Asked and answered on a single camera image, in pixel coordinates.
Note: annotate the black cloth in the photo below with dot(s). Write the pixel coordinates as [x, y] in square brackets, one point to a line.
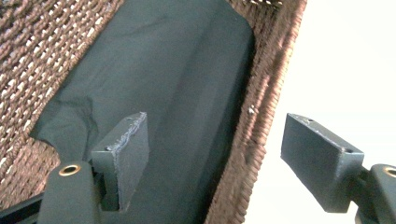
[171, 62]

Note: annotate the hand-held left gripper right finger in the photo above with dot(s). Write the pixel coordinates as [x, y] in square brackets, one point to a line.
[320, 168]

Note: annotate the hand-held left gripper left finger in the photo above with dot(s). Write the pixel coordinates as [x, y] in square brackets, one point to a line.
[124, 161]

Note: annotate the brown wicker basket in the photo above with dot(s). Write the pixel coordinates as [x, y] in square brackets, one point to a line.
[18, 46]

